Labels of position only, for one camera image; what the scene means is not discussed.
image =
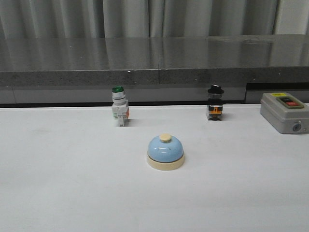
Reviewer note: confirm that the grey start-stop switch box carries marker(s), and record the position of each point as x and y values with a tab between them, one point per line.
286	113

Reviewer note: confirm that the green pushbutton switch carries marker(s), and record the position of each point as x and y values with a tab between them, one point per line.
120	107

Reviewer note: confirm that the grey curtain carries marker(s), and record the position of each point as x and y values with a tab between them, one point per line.
151	18

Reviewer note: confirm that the black selector switch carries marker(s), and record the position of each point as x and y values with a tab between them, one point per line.
215	105

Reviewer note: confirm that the grey stone counter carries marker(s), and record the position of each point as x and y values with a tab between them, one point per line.
236	61

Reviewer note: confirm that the blue call bell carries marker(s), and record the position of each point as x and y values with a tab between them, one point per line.
165	152

